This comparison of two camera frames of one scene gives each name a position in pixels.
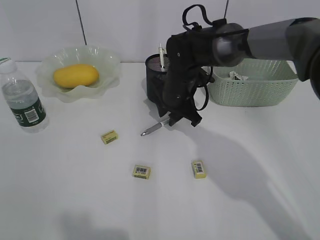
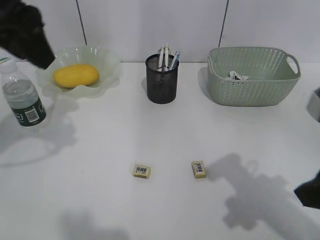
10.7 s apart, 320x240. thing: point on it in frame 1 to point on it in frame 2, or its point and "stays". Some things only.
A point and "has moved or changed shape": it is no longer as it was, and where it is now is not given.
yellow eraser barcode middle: [142, 172] stays
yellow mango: [73, 75] stays
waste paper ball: [232, 74] stays
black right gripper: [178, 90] to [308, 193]
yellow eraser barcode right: [198, 169] stays
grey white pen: [151, 129] has moved or changed shape
